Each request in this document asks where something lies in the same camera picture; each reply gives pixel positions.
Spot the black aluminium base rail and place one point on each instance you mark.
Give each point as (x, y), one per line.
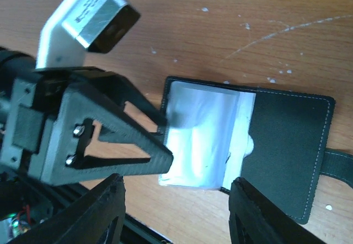
(36, 213)

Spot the black card holder wallet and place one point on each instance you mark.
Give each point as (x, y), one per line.
(276, 140)

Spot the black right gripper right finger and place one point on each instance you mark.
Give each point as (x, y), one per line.
(255, 219)

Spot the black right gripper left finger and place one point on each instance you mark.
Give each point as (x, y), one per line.
(97, 217)

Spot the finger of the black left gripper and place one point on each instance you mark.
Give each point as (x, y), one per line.
(93, 138)
(124, 95)

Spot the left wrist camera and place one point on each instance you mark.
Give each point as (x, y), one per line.
(78, 27)

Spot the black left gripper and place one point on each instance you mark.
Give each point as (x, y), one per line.
(30, 102)

